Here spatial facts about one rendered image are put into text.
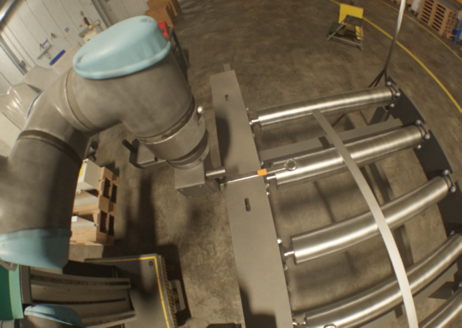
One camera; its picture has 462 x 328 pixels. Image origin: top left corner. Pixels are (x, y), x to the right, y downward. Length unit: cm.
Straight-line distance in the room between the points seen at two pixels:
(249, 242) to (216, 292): 128
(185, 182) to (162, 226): 158
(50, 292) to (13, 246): 107
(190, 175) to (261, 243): 20
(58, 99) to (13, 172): 9
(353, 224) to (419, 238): 145
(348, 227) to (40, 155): 74
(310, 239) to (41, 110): 69
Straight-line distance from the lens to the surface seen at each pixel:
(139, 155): 30
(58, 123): 22
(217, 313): 168
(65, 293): 130
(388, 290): 79
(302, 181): 74
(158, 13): 565
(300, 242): 65
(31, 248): 18
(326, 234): 67
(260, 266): 39
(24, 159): 20
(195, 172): 28
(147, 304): 157
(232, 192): 42
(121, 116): 20
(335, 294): 167
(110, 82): 17
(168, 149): 23
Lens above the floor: 155
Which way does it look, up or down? 57 degrees down
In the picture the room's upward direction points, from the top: 22 degrees counter-clockwise
